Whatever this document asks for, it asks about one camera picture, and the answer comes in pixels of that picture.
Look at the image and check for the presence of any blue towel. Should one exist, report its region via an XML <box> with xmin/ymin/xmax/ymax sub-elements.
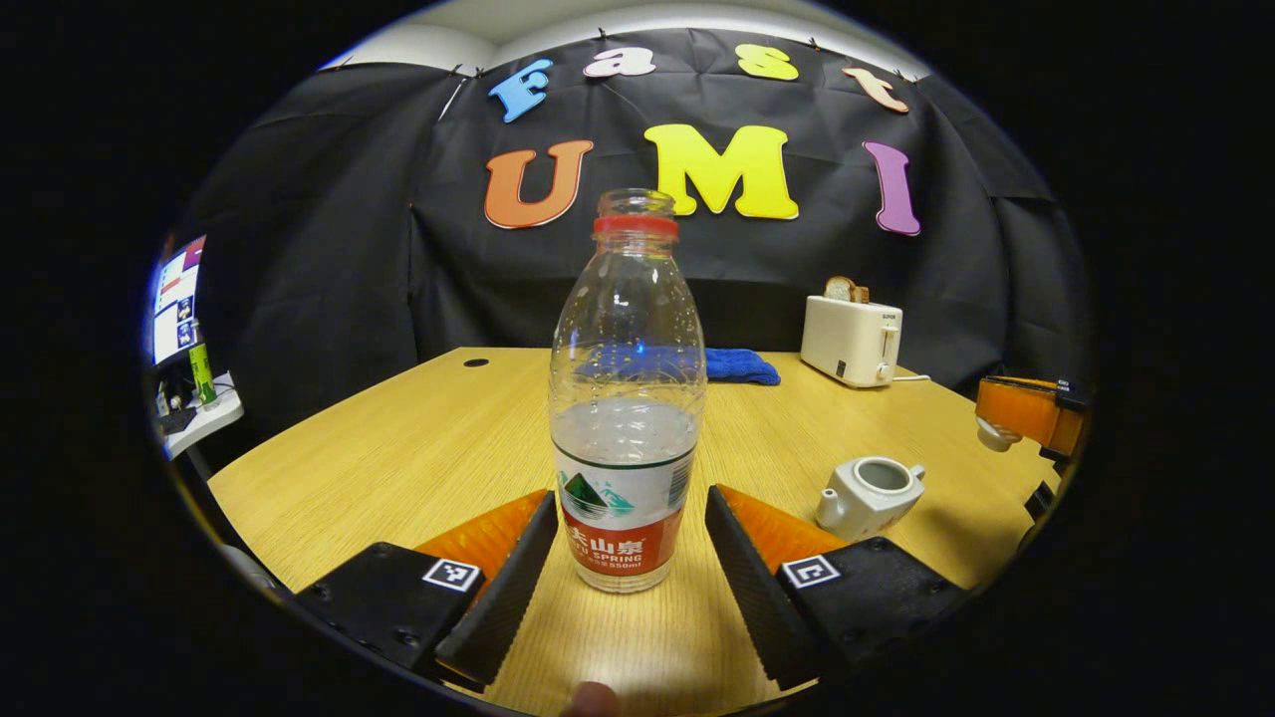
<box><xmin>703</xmin><ymin>348</ymin><xmax>783</xmax><ymax>387</ymax></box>

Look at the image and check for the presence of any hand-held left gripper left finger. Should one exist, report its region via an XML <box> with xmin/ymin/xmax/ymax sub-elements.
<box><xmin>294</xmin><ymin>488</ymin><xmax>561</xmax><ymax>693</ymax></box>

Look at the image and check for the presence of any computer monitor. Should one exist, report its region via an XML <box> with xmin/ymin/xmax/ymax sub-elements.
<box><xmin>149</xmin><ymin>235</ymin><xmax>208</xmax><ymax>367</ymax></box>

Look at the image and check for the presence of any white ceramic teacup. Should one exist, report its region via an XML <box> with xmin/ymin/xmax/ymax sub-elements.
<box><xmin>815</xmin><ymin>456</ymin><xmax>927</xmax><ymax>544</ymax></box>

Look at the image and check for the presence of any clear plastic water bottle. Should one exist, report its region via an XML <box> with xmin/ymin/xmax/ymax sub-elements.
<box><xmin>548</xmin><ymin>189</ymin><xmax>708</xmax><ymax>596</ymax></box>

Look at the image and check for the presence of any white toaster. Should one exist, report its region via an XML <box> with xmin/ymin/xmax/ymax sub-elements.
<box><xmin>800</xmin><ymin>295</ymin><xmax>904</xmax><ymax>389</ymax></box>

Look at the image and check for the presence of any white side table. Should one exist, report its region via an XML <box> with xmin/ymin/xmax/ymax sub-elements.
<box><xmin>159</xmin><ymin>373</ymin><xmax>245</xmax><ymax>461</ymax></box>

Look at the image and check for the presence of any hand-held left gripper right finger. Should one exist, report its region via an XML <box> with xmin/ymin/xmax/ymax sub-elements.
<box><xmin>703</xmin><ymin>484</ymin><xmax>969</xmax><ymax>693</ymax></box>

